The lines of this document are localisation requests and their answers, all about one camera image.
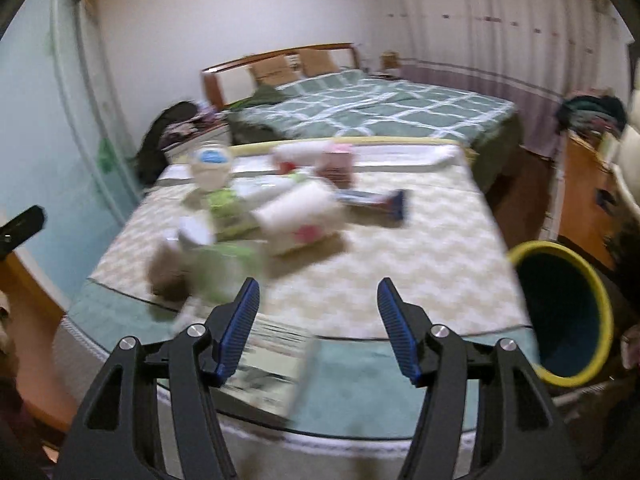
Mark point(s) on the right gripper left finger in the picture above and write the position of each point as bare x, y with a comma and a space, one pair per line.
116, 432

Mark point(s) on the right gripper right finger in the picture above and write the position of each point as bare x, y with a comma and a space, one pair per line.
519, 432

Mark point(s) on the green label plastic bottle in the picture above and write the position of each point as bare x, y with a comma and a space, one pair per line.
230, 214

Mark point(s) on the yellow rimmed trash bin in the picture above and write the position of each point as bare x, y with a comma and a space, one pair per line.
569, 309

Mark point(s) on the white bedside drawer cabinet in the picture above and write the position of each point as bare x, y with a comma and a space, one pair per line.
180, 151

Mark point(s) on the white printed carton box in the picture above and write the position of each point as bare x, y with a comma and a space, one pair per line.
272, 372

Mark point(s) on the white pill bottle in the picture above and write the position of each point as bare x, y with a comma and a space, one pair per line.
194, 232

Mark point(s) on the crumpled green plastic bottle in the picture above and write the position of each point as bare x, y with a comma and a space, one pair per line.
218, 271

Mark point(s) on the white blue-label yogurt tub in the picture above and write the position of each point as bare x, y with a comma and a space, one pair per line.
211, 166

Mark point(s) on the blue snack wrapper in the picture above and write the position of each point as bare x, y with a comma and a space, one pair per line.
392, 204

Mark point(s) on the white paper cup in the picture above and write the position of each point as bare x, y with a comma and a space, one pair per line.
310, 203

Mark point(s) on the brown pillow left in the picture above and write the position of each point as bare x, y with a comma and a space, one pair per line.
273, 71

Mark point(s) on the brown pillow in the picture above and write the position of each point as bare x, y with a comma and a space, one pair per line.
273, 71
316, 62

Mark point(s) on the wooden bed with headboard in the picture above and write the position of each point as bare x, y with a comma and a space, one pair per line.
230, 83

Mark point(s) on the pink white tissue pack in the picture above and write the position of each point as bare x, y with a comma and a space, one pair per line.
326, 158

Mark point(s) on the brown pillow right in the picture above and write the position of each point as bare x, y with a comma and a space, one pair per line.
316, 62

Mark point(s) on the clothes pile on desk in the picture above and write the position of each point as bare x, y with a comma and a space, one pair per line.
584, 111

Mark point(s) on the green plaid duvet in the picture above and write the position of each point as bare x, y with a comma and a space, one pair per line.
352, 103

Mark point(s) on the cardboard box far nightstand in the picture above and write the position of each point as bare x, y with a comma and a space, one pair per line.
390, 64

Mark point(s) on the pink white curtain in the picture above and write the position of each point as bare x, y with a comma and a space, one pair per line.
533, 53

